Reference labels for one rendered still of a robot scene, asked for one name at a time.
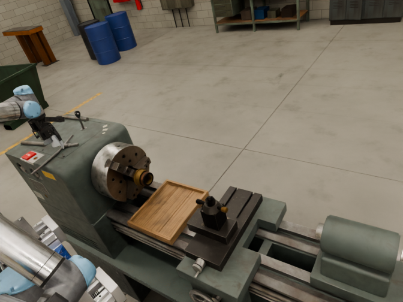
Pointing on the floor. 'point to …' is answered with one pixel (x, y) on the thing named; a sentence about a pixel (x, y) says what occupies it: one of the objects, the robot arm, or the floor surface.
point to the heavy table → (33, 39)
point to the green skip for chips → (8, 87)
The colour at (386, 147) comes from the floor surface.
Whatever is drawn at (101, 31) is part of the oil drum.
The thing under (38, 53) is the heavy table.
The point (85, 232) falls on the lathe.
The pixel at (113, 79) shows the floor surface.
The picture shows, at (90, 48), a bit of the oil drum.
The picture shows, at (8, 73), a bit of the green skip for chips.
